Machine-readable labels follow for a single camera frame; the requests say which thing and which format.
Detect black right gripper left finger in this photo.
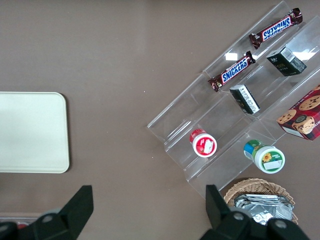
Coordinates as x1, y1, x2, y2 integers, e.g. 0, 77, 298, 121
22, 184, 95, 240

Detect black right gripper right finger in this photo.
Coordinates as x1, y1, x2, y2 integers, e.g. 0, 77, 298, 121
199, 184, 252, 240

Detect light tan wicker basket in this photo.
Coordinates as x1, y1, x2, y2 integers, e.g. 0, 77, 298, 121
223, 177, 300, 226

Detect cream plastic tray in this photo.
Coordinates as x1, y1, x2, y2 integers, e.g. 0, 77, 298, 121
0, 91, 70, 174

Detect silver foil container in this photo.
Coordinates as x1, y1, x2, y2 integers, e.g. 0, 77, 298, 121
233, 193, 295, 226

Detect clear acrylic bottle rack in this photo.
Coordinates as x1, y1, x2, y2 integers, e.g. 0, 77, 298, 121
0, 211, 45, 226

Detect green lid yogurt cup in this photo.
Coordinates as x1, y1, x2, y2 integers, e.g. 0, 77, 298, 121
243, 139, 286, 174

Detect red lid yogurt cup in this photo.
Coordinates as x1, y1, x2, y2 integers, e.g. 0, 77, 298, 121
188, 128, 218, 159

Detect clear acrylic step riser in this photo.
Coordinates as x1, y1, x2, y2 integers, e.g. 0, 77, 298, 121
146, 72, 287, 201
202, 0, 320, 141

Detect small black box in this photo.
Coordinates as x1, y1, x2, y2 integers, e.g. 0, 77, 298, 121
229, 84, 261, 115
266, 44, 308, 77

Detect red cookie box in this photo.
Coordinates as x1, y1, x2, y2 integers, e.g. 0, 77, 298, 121
276, 84, 320, 142

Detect brown Snickers bar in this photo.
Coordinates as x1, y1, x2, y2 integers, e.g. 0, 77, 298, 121
248, 7, 304, 50
207, 50, 256, 93

